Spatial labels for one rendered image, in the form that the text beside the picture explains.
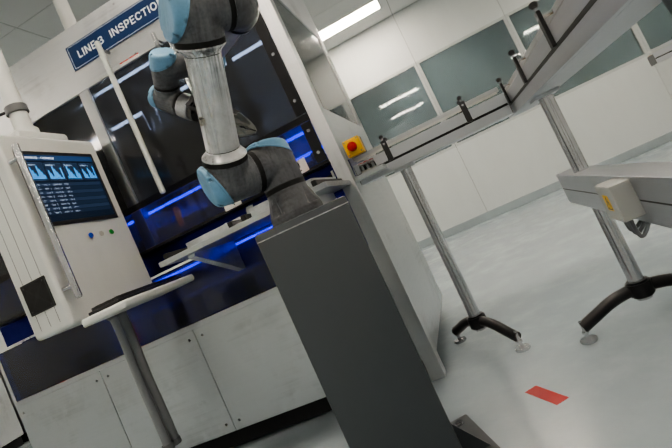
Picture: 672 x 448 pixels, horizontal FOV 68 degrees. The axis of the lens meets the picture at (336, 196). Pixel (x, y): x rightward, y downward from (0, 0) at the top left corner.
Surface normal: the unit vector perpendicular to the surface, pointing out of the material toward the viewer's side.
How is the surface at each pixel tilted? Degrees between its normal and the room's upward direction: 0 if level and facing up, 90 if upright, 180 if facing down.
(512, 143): 90
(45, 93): 90
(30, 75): 90
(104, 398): 90
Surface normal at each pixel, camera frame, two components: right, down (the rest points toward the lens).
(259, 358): -0.23, 0.04
